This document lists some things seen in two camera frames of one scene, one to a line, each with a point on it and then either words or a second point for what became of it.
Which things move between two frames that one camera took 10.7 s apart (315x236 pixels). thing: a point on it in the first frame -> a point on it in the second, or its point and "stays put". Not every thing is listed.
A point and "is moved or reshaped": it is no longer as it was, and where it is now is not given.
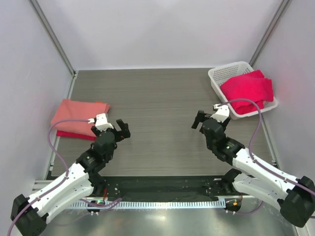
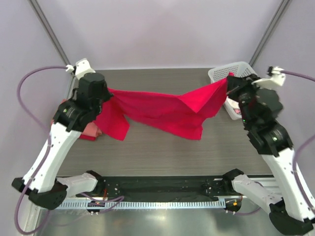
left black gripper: [124, 132] -> [108, 94]
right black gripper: [200, 117] -> [236, 84]
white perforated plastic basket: [219, 74] stays put
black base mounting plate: [167, 187] stays put
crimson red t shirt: [252, 86] is moved or reshaped
